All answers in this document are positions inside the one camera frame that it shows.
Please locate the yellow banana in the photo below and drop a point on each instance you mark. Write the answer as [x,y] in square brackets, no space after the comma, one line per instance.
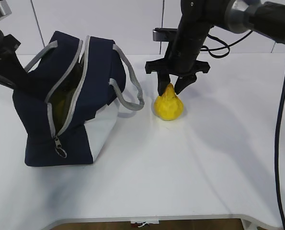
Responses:
[61,101]

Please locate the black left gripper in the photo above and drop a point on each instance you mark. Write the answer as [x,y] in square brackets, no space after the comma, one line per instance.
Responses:
[12,74]

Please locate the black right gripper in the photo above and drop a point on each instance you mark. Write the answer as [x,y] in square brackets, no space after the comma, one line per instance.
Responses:
[198,17]

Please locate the navy blue lunch bag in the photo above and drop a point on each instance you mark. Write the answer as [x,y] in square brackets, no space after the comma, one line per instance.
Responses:
[78,87]

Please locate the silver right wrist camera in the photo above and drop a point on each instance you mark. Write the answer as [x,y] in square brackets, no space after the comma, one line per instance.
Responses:
[164,34]

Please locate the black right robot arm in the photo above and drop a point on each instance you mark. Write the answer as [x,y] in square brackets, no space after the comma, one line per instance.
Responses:
[267,19]

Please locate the yellow pear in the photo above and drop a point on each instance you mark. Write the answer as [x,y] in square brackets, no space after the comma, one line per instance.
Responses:
[168,107]

